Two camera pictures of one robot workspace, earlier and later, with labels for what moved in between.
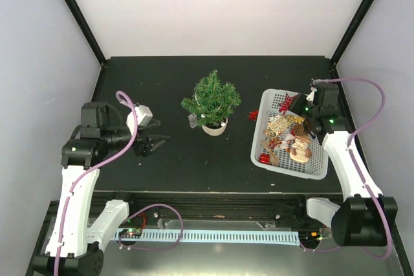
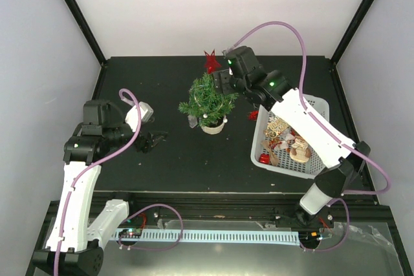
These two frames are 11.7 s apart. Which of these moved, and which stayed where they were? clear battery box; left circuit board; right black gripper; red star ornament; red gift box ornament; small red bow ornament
Moved: red star ornament; right black gripper
Stayed: small red bow ornament; clear battery box; red gift box ornament; left circuit board
